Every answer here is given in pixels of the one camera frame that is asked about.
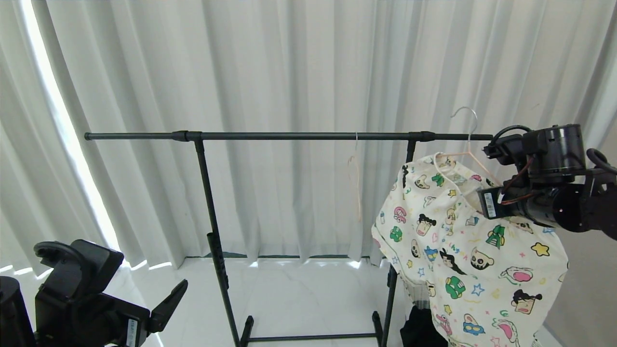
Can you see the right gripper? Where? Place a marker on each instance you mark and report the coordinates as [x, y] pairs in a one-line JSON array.
[[525, 207]]

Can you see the white curtain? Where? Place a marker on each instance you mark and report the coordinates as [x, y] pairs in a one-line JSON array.
[[289, 72]]

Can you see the pink clothes hanger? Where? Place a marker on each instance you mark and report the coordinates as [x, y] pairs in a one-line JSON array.
[[468, 144], [357, 193]]

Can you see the black clothes rack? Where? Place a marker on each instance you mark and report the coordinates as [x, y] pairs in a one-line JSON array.
[[289, 136]]

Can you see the black garment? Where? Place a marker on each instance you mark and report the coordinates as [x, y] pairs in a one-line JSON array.
[[424, 327]]

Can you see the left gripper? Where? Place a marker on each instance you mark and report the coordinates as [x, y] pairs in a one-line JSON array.
[[96, 327]]

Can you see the cream printed garment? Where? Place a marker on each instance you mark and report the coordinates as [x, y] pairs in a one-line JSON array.
[[462, 250]]

